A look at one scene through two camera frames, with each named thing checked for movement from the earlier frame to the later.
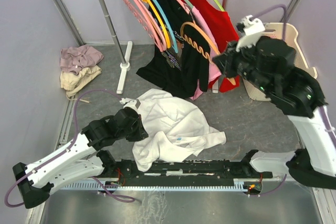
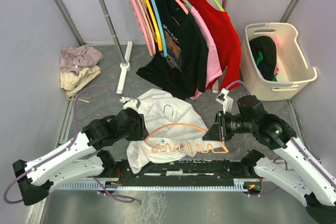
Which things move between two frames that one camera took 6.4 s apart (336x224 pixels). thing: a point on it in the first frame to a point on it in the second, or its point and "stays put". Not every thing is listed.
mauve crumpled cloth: [74, 58] stays put
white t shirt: [176, 129] stays put
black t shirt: [181, 64] stays put
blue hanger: [174, 36] to [158, 20]
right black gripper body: [242, 63] to [228, 125]
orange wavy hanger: [195, 44] to [187, 150]
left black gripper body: [134, 134] stays put
